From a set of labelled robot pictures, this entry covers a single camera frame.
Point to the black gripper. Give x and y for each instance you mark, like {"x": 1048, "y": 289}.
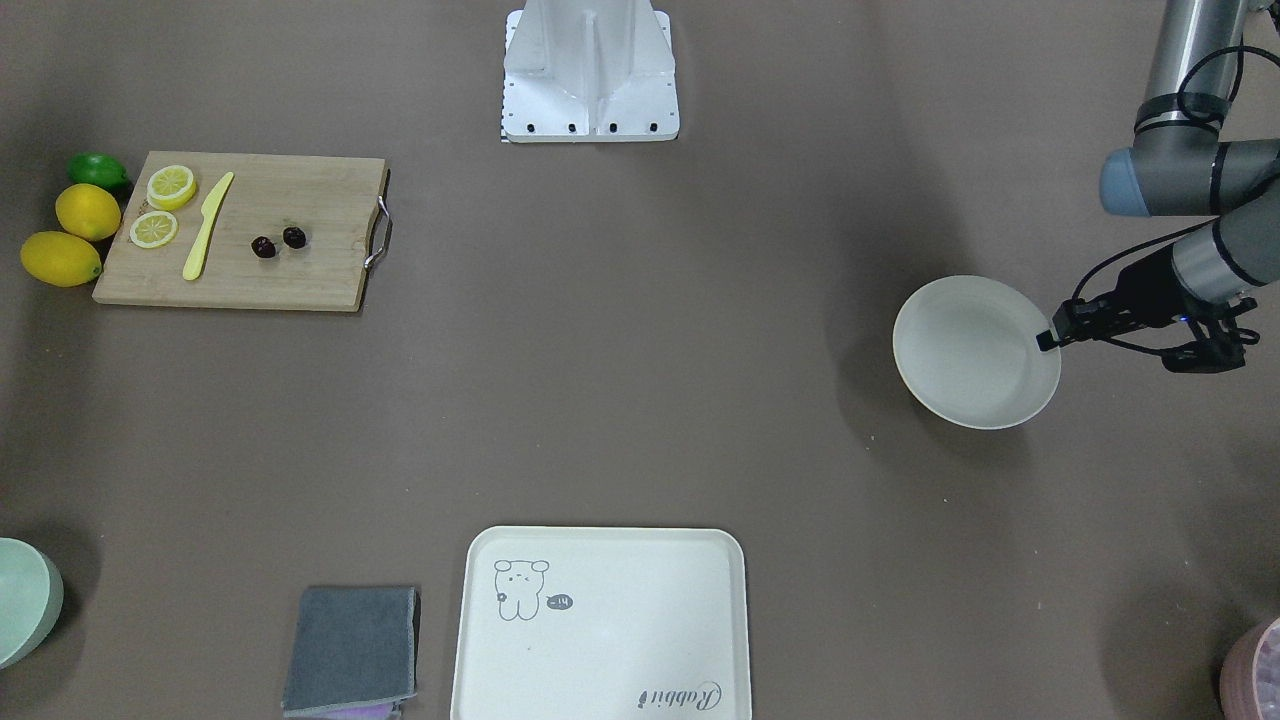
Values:
{"x": 1147, "y": 284}

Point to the white round plate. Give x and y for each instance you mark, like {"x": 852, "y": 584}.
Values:
{"x": 967, "y": 349}

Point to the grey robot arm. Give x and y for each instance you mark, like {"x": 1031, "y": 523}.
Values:
{"x": 1177, "y": 166}

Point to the cream rabbit tray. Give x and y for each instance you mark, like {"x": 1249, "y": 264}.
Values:
{"x": 603, "y": 623}

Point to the pink bowl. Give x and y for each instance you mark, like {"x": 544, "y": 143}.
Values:
{"x": 1249, "y": 679}

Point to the wooden cutting board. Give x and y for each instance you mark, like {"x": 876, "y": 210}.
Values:
{"x": 338, "y": 202}

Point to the purple cloth under grey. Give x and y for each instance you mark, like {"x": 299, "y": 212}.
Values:
{"x": 389, "y": 710}

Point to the grey folded cloth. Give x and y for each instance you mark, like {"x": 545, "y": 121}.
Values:
{"x": 353, "y": 645}

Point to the yellow plastic knife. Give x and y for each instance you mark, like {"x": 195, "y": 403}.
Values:
{"x": 194, "y": 265}

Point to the thick lemon slice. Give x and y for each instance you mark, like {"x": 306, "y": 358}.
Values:
{"x": 171, "y": 187}

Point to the thin lemon slice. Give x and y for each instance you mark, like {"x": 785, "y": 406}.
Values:
{"x": 153, "y": 229}

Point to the upper yellow lemon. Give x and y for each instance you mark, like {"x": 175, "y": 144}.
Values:
{"x": 88, "y": 211}

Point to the yellow lemon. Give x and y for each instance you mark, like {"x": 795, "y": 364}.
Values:
{"x": 88, "y": 211}
{"x": 60, "y": 259}

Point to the green lime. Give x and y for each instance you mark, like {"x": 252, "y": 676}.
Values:
{"x": 99, "y": 169}

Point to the lower yellow lemon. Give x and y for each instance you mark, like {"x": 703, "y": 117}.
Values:
{"x": 60, "y": 259}

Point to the mint green bowl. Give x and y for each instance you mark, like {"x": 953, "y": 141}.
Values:
{"x": 32, "y": 593}

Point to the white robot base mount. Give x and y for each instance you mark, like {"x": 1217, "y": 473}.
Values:
{"x": 589, "y": 72}

